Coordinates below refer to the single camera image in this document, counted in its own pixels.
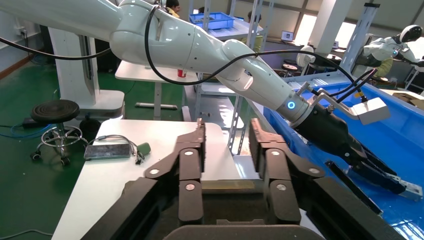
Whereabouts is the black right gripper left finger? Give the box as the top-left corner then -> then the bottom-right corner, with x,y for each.
143,117 -> 207,227

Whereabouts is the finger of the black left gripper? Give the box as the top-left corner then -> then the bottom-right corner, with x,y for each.
359,141 -> 398,177
350,157 -> 407,196

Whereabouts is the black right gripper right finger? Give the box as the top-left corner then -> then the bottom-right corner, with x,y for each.
247,117 -> 329,227

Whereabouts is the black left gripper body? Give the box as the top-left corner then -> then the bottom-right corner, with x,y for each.
294,103 -> 369,167

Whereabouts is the silver part with square holes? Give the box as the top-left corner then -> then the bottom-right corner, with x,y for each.
395,175 -> 424,202

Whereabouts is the dark long metal part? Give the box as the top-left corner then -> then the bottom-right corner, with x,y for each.
324,160 -> 384,217

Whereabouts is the black container tray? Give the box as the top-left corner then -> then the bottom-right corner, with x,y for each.
80,176 -> 409,240

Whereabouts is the blue plastic bin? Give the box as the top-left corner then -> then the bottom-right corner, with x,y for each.
263,80 -> 424,240

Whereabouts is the small green pouch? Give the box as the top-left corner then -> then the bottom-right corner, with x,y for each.
136,142 -> 152,157

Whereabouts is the open cardboard box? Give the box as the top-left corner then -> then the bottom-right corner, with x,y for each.
392,91 -> 424,111

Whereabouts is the white desk with cardboard box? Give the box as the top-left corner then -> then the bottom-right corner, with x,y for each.
380,87 -> 424,112

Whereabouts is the grey smartphone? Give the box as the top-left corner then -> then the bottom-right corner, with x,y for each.
83,143 -> 132,162

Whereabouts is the white humanoid robot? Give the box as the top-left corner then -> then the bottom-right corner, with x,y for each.
355,24 -> 424,70

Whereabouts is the white desk with red cup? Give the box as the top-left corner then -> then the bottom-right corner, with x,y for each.
114,60 -> 200,121

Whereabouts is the grey metal shelf rack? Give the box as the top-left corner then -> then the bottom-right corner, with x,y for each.
184,0 -> 267,120

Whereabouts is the black round stool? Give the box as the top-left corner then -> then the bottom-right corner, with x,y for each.
29,99 -> 89,167

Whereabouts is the blue bin with parts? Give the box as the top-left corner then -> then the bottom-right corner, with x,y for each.
189,12 -> 236,31

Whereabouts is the white robot body column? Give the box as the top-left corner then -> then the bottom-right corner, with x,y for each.
47,26 -> 126,121

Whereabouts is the person in yellow shirt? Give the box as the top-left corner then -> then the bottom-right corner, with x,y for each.
164,0 -> 182,19

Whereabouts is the black power adapter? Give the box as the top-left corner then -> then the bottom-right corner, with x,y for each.
22,117 -> 44,130

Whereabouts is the left wrist camera mount bracket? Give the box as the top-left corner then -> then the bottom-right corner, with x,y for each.
297,82 -> 363,121

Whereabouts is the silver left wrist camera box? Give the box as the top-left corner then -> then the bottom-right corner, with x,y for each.
351,96 -> 392,126

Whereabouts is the multi-head charging cable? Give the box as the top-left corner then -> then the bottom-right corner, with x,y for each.
95,134 -> 147,166

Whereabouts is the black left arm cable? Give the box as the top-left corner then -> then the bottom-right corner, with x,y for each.
0,4 -> 379,104

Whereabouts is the blue floor cable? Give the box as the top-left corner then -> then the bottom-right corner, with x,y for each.
0,123 -> 51,140

